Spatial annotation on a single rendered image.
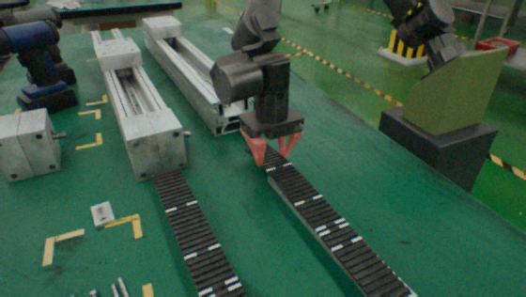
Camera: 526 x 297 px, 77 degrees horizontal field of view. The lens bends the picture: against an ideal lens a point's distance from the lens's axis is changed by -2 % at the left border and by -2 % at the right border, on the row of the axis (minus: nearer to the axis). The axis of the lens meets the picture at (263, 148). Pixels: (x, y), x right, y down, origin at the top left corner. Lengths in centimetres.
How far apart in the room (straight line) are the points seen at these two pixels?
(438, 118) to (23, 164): 86
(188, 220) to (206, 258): 8
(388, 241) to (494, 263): 15
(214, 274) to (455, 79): 62
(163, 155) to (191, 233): 20
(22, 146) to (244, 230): 44
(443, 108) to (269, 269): 54
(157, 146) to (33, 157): 24
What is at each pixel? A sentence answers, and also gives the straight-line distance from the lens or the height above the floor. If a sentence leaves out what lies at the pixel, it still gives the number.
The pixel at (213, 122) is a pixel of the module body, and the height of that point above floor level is 81.
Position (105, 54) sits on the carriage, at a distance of 102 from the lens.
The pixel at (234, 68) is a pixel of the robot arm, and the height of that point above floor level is 101.
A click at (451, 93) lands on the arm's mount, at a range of 84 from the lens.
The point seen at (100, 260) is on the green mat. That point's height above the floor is 78.
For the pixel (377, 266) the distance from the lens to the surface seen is 49.
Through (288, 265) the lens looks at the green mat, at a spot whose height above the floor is 78.
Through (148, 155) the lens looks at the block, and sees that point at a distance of 65.
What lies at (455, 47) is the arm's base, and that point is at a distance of 89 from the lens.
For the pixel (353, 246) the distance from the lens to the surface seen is 50.
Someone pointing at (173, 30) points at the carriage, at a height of 89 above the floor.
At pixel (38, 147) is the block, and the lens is 76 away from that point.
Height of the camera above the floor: 118
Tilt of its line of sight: 33 degrees down
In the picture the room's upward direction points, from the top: straight up
